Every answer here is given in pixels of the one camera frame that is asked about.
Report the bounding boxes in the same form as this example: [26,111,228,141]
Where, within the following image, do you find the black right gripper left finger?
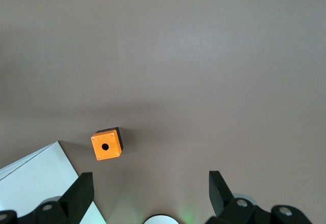
[0,172,95,224]

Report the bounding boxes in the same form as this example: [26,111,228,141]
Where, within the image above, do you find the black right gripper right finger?
[204,170,314,224]

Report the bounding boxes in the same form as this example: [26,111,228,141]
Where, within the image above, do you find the white drawer cabinet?
[0,140,108,224]

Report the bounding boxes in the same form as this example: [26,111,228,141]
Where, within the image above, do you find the orange box with black base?
[90,126,125,162]

